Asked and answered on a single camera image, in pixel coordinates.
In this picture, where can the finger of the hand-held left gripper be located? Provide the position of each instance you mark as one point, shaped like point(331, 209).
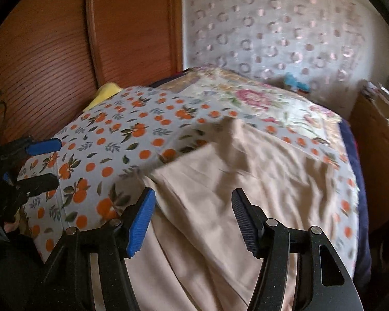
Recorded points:
point(39, 183)
point(42, 146)

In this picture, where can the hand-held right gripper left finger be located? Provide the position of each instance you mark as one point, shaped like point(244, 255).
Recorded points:
point(141, 223)

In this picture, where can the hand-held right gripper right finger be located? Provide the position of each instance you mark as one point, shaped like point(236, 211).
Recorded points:
point(244, 223)

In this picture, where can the beige t-shirt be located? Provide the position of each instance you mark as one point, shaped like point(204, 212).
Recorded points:
point(233, 181)

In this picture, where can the orange print bed sheet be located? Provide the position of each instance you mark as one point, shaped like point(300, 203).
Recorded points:
point(116, 129)

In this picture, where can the yellow cloth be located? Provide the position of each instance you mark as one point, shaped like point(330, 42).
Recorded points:
point(105, 95)

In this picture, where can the person's dark clothing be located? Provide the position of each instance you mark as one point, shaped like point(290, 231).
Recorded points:
point(6, 275)

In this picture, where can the dark blue blanket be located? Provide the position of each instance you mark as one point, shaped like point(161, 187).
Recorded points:
point(355, 168)

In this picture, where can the floral quilt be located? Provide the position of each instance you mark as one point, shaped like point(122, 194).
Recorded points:
point(256, 98)

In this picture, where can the wooden cabinet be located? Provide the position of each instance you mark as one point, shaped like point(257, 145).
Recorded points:
point(376, 155)

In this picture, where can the pile of clutter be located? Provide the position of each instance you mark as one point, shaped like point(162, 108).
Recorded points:
point(387, 102)

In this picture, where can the white curtain with pink circles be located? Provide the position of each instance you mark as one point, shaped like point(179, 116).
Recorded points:
point(278, 29)

